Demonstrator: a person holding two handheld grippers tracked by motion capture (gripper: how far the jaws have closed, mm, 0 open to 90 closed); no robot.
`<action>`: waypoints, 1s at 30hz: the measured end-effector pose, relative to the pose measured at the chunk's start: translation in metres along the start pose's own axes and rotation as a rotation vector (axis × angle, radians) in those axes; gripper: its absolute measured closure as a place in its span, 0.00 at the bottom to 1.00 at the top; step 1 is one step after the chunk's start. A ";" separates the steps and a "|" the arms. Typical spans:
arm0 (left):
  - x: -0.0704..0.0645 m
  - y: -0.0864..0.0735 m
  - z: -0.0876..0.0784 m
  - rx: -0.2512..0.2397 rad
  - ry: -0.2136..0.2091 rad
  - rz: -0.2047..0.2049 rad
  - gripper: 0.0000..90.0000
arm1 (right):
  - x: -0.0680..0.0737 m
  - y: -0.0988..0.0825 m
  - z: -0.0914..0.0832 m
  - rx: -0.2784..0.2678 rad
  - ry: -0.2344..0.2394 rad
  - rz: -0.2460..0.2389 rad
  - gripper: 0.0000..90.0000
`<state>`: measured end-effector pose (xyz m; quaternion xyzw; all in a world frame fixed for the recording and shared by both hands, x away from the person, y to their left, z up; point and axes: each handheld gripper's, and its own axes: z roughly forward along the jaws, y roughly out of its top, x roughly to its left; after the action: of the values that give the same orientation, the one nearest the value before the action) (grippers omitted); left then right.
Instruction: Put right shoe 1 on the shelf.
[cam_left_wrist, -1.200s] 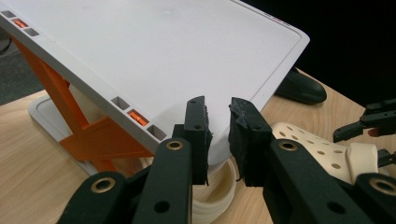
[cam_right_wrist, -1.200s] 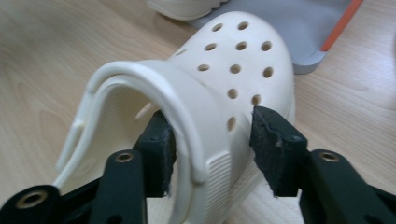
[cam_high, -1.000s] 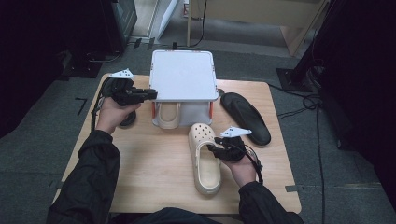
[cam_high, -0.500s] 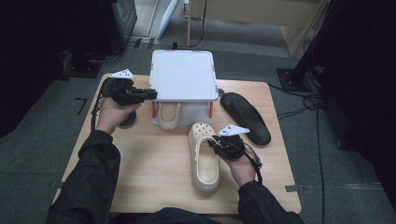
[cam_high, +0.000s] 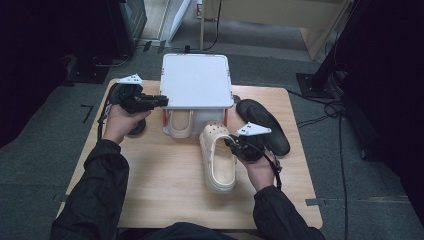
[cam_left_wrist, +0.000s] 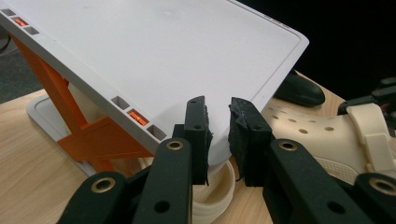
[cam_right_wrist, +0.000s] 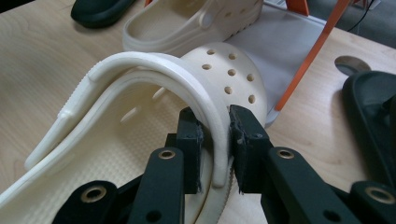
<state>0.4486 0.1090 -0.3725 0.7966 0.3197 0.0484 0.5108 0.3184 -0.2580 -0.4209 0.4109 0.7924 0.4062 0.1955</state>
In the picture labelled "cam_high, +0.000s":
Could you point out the black metal stand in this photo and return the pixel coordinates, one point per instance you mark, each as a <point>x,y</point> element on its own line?
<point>316,85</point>

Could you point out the dark curtain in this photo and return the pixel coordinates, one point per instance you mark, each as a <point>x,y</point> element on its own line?
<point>393,83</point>
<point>30,66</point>

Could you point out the cream clog shoe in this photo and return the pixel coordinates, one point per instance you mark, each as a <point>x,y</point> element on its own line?
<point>220,173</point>
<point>180,131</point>

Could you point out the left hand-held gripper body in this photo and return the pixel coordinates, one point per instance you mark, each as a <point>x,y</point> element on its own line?
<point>133,98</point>

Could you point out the white shoe rack orange legs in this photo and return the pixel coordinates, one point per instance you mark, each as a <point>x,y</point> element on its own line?
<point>196,80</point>

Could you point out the black equipment cabinet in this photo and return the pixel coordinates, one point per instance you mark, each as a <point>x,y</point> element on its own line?
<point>126,26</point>

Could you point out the light wooden furniture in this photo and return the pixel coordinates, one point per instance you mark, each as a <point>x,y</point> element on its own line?
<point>266,10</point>

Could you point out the person's dark clothed torso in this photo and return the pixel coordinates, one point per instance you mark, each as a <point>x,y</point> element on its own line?
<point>186,233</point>

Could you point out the person's right hand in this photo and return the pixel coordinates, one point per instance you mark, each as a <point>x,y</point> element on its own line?
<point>261,173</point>

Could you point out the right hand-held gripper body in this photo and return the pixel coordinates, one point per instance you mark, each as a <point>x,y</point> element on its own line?
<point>250,146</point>

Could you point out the person's left hand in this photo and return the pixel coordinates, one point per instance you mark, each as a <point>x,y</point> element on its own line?
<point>118,125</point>

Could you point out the white leaning panel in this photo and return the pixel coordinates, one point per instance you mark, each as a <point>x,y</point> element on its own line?
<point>180,20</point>

